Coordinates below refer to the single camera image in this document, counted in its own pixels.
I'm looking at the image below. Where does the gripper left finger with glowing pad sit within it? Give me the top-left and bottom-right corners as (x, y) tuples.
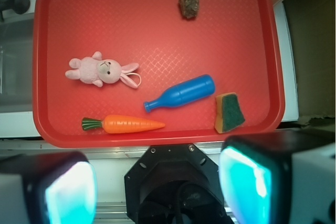
(1, 151), (98, 223)

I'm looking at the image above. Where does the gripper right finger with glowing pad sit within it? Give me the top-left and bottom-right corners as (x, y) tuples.
(219, 130), (335, 223)

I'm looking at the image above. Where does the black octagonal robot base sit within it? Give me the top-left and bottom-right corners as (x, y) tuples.
(124, 144), (234, 223)

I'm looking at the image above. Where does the green and yellow sponge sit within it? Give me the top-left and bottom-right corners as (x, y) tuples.
(214, 92), (245, 134)

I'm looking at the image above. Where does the orange plastic toy carrot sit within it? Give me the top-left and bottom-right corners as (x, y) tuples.
(81, 114), (165, 134)

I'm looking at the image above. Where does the blue plastic toy bottle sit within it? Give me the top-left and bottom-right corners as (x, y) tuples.
(143, 74), (216, 113)

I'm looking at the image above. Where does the pink plush bunny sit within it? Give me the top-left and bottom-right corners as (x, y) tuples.
(65, 51), (142, 89)

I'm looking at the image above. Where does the red plastic tray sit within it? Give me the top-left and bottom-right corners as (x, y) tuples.
(33, 0), (285, 148)

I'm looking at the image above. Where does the brown rock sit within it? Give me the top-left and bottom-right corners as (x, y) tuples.
(178, 0), (200, 19)

